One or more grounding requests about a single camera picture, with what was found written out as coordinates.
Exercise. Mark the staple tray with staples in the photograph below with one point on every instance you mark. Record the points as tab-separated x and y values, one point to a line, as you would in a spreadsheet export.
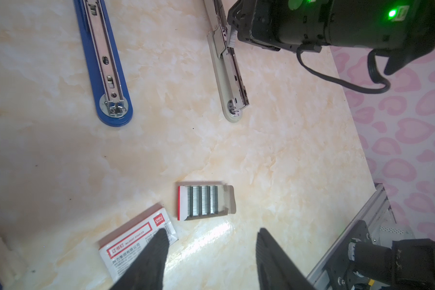
204	199

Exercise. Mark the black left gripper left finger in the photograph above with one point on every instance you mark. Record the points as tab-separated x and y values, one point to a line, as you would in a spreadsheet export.
147	270

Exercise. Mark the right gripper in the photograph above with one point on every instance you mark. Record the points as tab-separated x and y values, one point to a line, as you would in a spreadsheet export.
285	25

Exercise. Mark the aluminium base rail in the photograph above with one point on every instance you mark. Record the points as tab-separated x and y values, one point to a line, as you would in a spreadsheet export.
334	271

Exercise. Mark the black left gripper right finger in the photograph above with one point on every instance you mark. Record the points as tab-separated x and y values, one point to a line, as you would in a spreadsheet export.
275	269

